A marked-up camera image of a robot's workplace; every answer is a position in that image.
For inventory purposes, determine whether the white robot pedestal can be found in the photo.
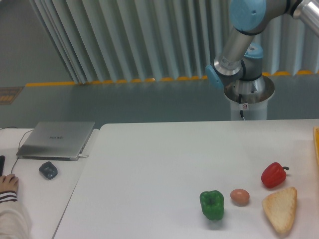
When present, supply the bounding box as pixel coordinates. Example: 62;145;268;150
224;76;275;120

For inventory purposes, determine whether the red bell pepper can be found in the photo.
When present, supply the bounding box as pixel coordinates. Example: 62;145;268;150
261;162;290;189

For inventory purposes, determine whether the brown egg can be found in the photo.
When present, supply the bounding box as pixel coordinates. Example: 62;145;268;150
230;189;250;204

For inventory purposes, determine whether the dark grey small case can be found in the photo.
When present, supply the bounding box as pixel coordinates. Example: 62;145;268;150
39;161;58;180

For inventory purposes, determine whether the black pedestal cable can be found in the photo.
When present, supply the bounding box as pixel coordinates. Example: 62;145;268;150
238;93;246;121

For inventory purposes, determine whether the thin black mouse cable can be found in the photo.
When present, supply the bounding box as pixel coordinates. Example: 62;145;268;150
0;126;34;175

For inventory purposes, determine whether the person's hand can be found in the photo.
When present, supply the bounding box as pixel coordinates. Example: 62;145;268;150
0;174;19;194

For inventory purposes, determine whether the green bell pepper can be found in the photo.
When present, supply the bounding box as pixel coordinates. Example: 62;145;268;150
199;190;224;221

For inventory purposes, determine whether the triangular toast slice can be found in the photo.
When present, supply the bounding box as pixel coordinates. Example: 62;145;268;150
262;187;298;234

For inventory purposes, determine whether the striped cream sleeve forearm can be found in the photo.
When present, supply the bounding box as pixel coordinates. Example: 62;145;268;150
0;191;31;239

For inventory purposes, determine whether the silver closed laptop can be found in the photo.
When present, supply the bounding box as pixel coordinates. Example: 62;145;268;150
16;121;95;161

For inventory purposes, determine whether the black phone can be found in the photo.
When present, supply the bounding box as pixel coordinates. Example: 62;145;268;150
0;155;5;176

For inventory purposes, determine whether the yellow tray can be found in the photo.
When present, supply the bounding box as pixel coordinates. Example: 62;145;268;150
313;126;319;167

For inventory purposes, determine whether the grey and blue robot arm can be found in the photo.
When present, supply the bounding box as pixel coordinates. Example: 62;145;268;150
205;0;319;88

